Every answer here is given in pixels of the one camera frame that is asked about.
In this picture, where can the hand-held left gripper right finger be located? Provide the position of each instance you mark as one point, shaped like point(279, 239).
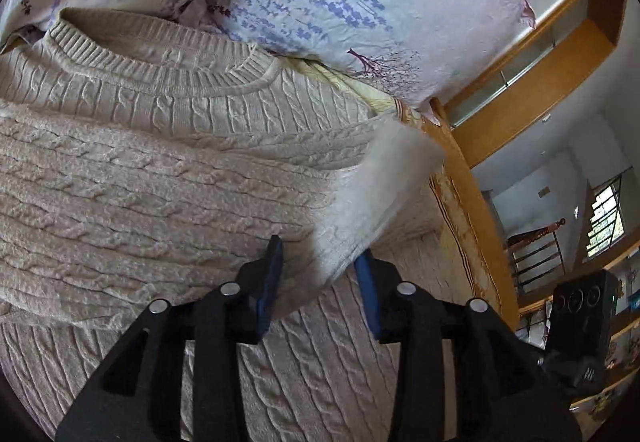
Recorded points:
point(369, 292)

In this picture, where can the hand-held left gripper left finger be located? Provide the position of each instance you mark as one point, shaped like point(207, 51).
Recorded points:
point(270, 282)

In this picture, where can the wooden shelf unit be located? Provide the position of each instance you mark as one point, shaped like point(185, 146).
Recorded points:
point(532, 304)

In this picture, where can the wooden stair railing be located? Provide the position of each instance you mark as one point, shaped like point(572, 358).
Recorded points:
point(537, 252)

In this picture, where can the barred window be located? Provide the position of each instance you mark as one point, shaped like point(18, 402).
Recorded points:
point(605, 217)

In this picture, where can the yellow patterned bed sheet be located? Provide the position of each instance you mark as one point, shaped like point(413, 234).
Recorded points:
point(460, 227)

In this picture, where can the wooden bed headboard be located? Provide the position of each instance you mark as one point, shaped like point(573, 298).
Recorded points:
point(565, 67)

